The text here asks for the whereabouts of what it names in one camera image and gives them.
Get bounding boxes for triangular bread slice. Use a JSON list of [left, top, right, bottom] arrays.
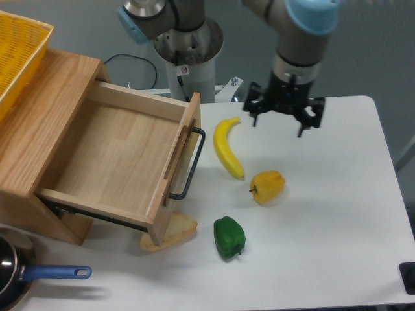
[[139, 212, 198, 252]]

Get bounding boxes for green bell pepper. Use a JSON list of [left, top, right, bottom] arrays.
[[213, 216, 246, 262]]

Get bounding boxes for yellow plastic basket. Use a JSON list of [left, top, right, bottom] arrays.
[[1, 11, 54, 119]]

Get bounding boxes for white table frame bracket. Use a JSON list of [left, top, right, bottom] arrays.
[[141, 76, 246, 104]]

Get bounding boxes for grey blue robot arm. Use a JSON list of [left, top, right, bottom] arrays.
[[117, 1, 341, 131]]

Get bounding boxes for wooden drawer cabinet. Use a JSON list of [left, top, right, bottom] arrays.
[[1, 49, 110, 245]]

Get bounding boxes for black device at table edge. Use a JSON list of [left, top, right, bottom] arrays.
[[399, 262, 415, 295]]

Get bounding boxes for black pan blue handle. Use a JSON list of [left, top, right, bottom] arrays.
[[1, 227, 92, 310]]

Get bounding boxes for wooden top drawer black handle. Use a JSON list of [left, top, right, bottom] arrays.
[[35, 80, 206, 247]]

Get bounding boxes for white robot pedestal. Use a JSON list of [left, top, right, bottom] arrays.
[[153, 17, 224, 103]]

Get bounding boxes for yellow banana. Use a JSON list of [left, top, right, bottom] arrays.
[[213, 117, 244, 180]]

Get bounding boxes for black cable on floor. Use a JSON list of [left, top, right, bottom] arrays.
[[103, 53, 158, 91]]

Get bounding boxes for yellow bell pepper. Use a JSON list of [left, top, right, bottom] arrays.
[[249, 170, 286, 205]]

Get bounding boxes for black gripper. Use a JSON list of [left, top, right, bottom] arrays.
[[243, 73, 326, 138]]

